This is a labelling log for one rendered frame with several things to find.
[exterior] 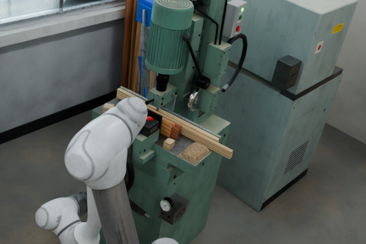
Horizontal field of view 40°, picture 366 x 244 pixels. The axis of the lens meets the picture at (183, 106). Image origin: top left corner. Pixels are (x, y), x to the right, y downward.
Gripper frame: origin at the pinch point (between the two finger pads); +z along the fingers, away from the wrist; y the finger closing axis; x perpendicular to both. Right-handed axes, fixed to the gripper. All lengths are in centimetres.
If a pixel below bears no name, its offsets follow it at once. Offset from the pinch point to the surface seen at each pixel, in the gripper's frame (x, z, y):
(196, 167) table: -23.2, 19.1, -26.4
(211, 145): -32, 31, -25
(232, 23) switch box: -85, 41, -9
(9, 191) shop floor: 61, 46, 94
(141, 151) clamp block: -21.5, 8.9, -3.4
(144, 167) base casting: -9.2, 22.8, -0.4
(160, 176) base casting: -9.5, 22.6, -10.0
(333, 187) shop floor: 7, 197, -66
